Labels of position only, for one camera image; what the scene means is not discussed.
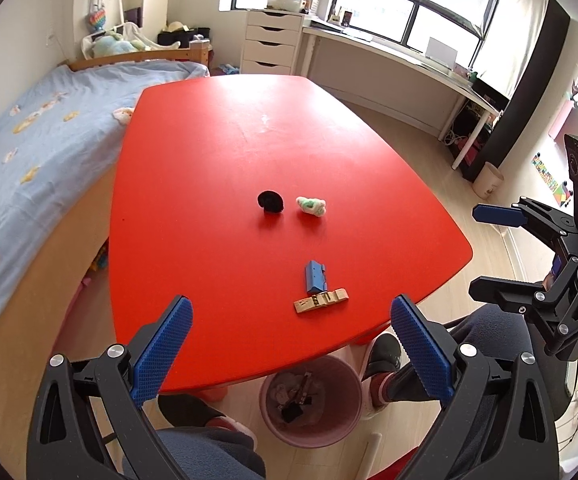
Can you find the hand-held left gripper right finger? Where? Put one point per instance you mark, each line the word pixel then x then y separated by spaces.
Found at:
pixel 421 345

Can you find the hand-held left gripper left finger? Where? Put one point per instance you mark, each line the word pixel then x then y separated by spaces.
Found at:
pixel 164 355

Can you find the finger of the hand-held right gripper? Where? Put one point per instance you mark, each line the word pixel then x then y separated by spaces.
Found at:
pixel 499 215
pixel 499 292

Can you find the pink trash bin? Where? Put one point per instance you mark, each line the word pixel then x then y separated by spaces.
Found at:
pixel 314 440

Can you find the person's right leg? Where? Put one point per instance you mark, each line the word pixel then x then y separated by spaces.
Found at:
pixel 494 325

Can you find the person's leg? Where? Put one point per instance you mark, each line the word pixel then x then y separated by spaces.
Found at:
pixel 209 452
pixel 494 325

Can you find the beige cup bin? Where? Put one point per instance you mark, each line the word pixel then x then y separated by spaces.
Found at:
pixel 486 182

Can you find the black pink slipper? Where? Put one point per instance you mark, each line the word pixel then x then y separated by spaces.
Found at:
pixel 184 412
pixel 381 355

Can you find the colourful puzzle poster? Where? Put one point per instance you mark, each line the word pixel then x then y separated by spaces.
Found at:
pixel 549 175

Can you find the person's left leg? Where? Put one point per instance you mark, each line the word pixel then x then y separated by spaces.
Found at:
pixel 209 452

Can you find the notched wooden piece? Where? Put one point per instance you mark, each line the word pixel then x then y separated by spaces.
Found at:
pixel 321 301

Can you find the black laptop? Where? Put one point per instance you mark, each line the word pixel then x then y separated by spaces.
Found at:
pixel 489 94

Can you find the blue block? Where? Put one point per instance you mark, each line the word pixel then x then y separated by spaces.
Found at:
pixel 314 277

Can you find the black standing panel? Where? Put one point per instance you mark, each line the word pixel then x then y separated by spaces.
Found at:
pixel 534 90

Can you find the bed with blue sheet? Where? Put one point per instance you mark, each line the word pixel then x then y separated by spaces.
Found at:
pixel 29 160
pixel 44 285

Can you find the white hanging cloth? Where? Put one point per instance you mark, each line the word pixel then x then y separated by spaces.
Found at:
pixel 509 40

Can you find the small green white plush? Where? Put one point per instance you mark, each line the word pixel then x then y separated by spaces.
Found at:
pixel 311 206

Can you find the black rolled band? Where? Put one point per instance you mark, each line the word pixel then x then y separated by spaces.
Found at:
pixel 270 201

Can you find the white desk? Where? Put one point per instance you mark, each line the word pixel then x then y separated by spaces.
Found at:
pixel 394 52

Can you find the white drawer unit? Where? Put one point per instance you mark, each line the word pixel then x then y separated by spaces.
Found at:
pixel 271 42

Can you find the blue plush toy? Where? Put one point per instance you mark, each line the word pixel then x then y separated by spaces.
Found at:
pixel 109 45

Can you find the black storage box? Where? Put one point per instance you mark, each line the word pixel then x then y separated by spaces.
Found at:
pixel 179 40

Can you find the cream hat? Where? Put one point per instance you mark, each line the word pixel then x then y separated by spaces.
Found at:
pixel 175 27

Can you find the rainbow plush bag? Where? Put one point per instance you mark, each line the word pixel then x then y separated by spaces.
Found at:
pixel 96 20

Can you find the pink wall sheet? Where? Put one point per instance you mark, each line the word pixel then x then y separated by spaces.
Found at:
pixel 560 120

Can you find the small photo frame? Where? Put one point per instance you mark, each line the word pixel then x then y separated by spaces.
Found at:
pixel 347 16

